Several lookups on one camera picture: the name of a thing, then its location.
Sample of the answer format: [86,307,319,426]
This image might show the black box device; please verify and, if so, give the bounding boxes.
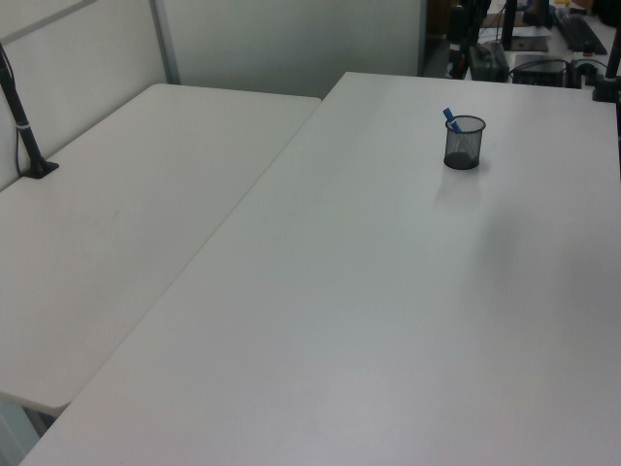
[512,52,570,87]

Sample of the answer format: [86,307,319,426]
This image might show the dark green box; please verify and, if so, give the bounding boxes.
[467,43,511,82]

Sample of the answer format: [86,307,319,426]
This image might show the black pole with white band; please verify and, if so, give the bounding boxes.
[446,3,471,79]

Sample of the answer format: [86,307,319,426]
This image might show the black clamp with pole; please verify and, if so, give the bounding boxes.
[590,34,621,104]

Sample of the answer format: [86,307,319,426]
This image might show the thin black cable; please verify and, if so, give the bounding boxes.
[12,126,25,177]

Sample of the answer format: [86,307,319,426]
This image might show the blue and white marker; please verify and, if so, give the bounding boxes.
[441,107,463,134]

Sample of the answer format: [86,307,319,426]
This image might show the black mesh pen cup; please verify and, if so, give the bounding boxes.
[442,115,486,172]

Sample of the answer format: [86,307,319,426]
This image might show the black camera stand pole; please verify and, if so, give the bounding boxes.
[0,42,61,182]

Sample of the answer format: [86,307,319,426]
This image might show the white papers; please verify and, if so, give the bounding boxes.
[478,23,553,41]

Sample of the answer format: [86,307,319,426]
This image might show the black keyboard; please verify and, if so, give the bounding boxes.
[552,11,609,56]

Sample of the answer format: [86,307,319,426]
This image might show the black monitor stand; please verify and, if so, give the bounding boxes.
[499,0,519,50]

